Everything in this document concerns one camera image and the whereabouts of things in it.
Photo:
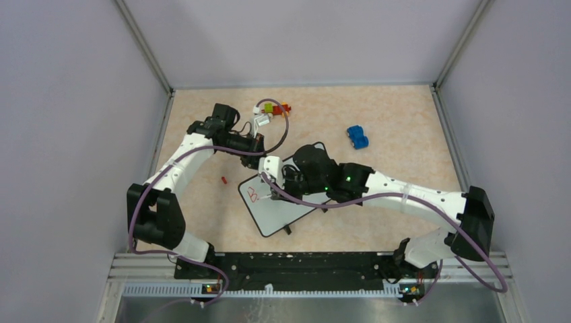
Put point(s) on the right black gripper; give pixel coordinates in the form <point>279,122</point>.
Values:
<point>288,171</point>

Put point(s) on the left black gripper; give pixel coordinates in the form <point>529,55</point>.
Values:
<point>257,144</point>

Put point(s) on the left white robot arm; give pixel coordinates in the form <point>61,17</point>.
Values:
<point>154,213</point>

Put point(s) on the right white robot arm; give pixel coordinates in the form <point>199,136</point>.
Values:
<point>465,220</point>

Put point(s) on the red green toy train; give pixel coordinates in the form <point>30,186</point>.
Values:
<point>276,110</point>

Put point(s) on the blue toy car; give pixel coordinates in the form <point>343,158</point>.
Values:
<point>357,137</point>

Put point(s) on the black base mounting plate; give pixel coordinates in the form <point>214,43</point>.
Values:
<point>361,265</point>

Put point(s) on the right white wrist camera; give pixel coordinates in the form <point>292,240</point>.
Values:
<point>271,166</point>

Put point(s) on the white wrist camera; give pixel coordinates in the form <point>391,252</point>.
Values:
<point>271,166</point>
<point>258,120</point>

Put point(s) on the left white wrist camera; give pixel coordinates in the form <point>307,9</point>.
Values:
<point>258,120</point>

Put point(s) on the grey slotted cable duct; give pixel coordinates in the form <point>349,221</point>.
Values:
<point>198,290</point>

